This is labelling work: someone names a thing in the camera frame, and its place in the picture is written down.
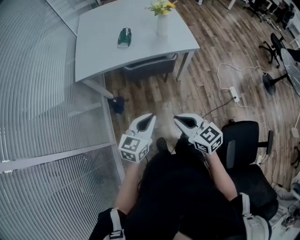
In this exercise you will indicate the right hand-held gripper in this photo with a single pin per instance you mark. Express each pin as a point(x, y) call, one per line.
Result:
point(207, 138)

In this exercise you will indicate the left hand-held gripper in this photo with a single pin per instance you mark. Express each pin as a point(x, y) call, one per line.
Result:
point(134, 147)

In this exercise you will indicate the blue padded chair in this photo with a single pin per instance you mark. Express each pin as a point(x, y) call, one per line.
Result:
point(152, 66)

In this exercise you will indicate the person's right forearm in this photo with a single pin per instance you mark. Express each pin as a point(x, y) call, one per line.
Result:
point(222, 178)

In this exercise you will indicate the person's left forearm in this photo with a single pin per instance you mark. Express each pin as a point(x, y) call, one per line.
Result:
point(126, 187)

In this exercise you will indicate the black mesh office chair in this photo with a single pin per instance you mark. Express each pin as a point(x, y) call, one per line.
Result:
point(243, 140)

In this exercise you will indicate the black swivel office chair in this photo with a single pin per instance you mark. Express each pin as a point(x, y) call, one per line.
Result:
point(276, 43)

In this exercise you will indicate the person's black shoe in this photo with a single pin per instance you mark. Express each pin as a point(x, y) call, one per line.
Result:
point(162, 144)

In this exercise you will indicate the dark blue bag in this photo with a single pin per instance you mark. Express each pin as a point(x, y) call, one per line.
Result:
point(117, 105)

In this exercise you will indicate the white power strip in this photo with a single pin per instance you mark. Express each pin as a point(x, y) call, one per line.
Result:
point(234, 93)

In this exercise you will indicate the person's black clothing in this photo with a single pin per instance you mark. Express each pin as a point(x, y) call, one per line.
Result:
point(175, 187)

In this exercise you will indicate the white power adapter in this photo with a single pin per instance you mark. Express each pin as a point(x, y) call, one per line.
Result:
point(295, 132)

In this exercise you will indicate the round table with black base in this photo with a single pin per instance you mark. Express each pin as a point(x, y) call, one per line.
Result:
point(291, 68)

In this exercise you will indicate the grey white device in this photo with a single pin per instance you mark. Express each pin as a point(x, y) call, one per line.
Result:
point(295, 187)

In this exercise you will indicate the yellow flower bouquet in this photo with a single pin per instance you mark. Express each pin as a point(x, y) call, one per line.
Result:
point(161, 7)

